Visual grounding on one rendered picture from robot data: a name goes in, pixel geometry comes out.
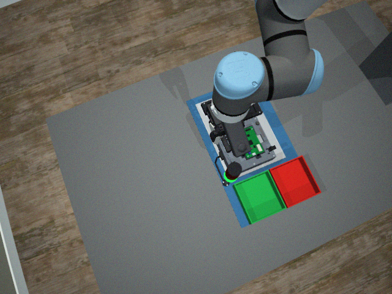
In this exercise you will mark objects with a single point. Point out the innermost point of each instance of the red bin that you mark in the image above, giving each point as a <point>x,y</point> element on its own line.
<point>294,181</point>

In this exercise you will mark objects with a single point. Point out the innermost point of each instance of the green bin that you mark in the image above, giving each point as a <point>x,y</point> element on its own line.
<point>260,195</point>

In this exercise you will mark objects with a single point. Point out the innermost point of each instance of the green circuit board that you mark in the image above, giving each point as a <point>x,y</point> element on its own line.
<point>256,147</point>

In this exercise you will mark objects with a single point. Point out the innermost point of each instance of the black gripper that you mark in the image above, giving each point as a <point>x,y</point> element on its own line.
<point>217,131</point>

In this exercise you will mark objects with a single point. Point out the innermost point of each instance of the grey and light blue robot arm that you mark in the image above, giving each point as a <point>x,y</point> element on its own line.
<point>290,68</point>

